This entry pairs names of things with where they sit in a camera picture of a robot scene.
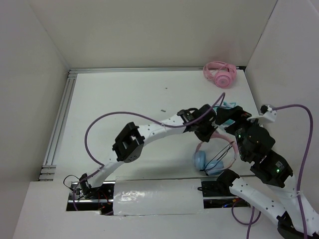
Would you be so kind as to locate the pink blue cat-ear headphones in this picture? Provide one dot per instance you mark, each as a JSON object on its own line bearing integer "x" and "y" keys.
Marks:
{"x": 216, "y": 165}

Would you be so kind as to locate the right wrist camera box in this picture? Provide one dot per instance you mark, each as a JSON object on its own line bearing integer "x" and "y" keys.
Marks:
{"x": 267, "y": 115}

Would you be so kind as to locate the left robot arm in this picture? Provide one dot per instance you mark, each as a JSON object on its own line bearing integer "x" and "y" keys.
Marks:
{"x": 132, "y": 138}

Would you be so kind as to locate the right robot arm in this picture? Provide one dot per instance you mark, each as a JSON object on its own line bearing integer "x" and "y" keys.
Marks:
{"x": 292, "y": 214}

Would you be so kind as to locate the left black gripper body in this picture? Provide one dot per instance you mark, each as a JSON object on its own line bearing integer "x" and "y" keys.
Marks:
{"x": 205, "y": 128}

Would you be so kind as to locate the teal white cat-ear headphones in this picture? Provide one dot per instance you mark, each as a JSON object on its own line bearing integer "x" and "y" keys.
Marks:
{"x": 226, "y": 105}

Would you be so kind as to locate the aluminium frame rail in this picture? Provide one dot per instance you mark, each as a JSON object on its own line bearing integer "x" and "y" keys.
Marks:
{"x": 97, "y": 103}

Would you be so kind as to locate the shiny foil sheet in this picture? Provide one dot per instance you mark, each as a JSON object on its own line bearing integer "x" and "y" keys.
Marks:
{"x": 157, "y": 197}

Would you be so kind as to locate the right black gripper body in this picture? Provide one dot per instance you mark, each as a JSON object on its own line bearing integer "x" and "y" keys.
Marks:
{"x": 239, "y": 127}

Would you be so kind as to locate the pink round headphones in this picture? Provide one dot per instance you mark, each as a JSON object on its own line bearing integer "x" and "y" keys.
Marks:
{"x": 220, "y": 73}

